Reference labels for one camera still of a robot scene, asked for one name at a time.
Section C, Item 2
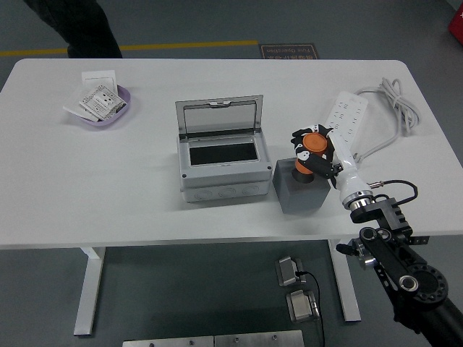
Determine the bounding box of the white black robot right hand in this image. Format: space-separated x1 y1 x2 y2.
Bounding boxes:
291 124 370 205

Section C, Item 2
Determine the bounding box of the orange cylinder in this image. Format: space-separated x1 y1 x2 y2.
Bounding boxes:
293 132 329 184

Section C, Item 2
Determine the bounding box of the grey electrical box with lid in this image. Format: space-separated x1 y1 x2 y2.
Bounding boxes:
175 94 273 204

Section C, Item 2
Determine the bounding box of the grey cube with round hole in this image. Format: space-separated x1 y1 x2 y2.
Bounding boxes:
273 157 331 214

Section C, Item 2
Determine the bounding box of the white power strip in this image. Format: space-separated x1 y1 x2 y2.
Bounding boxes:
323 90 369 155

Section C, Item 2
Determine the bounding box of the grey metal foot pedal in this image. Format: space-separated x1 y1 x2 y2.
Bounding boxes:
285 288 321 324
274 255 307 288

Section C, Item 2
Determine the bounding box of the white table leg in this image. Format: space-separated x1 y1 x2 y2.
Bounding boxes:
328 238 362 322
73 247 107 336

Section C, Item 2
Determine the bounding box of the dark floor sign sticker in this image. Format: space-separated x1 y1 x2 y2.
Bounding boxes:
258 43 321 61

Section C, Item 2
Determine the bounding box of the red object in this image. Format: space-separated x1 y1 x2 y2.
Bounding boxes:
447 0 463 37

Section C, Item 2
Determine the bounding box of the yellow floor tape line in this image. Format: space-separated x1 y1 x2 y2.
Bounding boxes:
0 39 260 58

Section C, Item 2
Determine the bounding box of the purple plastic tray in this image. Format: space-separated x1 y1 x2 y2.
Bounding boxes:
64 85 132 128

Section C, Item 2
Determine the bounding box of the white plate under socket plate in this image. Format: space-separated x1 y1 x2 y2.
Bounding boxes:
63 86 102 122

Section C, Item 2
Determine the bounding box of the person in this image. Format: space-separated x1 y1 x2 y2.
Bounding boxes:
23 0 123 59

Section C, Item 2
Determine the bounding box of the white power cord with plug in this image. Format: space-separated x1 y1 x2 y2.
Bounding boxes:
352 77 423 162

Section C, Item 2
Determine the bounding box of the black pedal cable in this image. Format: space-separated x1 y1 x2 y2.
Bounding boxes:
294 270 326 347

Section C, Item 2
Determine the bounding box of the grey metal base plate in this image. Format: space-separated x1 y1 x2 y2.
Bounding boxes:
213 329 305 347
122 335 215 347

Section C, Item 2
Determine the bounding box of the white wall socket plate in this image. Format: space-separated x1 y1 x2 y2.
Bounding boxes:
78 83 123 120

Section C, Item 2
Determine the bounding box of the white blank switch plate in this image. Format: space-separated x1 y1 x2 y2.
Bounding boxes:
81 69 119 91

